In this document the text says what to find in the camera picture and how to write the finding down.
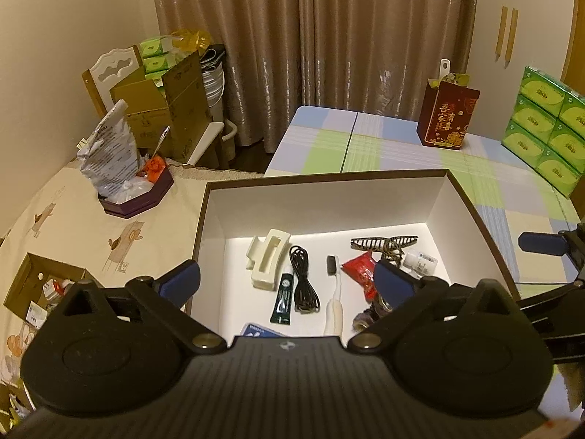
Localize white toothbrush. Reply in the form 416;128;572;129
323;255;343;337

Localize red snack packet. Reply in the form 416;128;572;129
341;251;377;303

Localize white wooden chair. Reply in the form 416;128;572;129
82;45;143;117

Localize white shoehorn in bag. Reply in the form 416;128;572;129
438;59;453;82

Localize cartoon print table cover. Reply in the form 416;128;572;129
0;157;264;421

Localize white hair claw clip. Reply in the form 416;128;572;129
246;229;291;291

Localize leopard print hair clip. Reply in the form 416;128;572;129
350;236;418;267

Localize blue tissue packet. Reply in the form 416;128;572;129
241;323;284;338

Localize large brown white box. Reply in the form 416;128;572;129
188;169;517;339

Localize green tissue packs on chair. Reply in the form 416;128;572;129
139;36;180;79

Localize small brown clutter box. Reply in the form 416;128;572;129
4;253;103;328

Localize dark octagonal tray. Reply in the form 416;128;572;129
98;168;174;219

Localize brown curtain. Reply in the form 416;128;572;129
155;0;477;152

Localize green tissue box stack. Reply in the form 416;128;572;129
502;65;584;198

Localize dark green tube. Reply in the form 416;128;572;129
270;271;294;325

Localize checkered tablecloth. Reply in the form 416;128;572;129
266;106;579;296

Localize open cardboard box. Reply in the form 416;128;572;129
110;53;211;162

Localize red gift bag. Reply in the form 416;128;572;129
416;74;480;150

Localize small white bottle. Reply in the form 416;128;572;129
403;251;438;277

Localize black coiled cable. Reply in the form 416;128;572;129
288;244;322;315

